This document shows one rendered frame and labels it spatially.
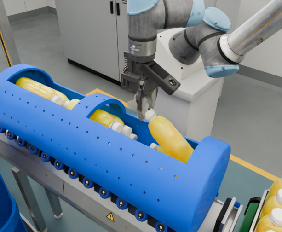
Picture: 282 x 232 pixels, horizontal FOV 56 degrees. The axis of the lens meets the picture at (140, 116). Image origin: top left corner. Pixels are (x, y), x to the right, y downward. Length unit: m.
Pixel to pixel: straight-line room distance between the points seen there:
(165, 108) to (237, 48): 0.42
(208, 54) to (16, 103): 0.71
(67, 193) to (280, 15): 0.93
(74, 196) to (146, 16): 0.71
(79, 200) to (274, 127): 2.33
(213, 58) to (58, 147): 0.61
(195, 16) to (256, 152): 2.05
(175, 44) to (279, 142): 1.90
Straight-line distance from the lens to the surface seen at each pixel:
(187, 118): 1.17
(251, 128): 2.90
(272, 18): 0.90
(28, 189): 1.71
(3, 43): 1.84
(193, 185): 0.68
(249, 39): 0.95
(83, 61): 3.70
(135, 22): 0.68
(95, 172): 0.82
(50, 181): 1.16
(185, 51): 1.14
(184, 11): 0.71
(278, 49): 3.57
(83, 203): 1.06
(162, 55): 1.19
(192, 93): 1.09
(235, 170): 2.42
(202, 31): 1.07
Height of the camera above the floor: 1.72
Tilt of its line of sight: 37 degrees down
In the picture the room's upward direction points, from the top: straight up
